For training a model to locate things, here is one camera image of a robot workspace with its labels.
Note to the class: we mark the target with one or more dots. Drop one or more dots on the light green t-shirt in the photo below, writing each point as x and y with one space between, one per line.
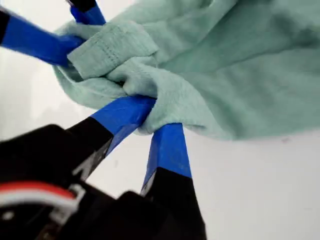
237 75

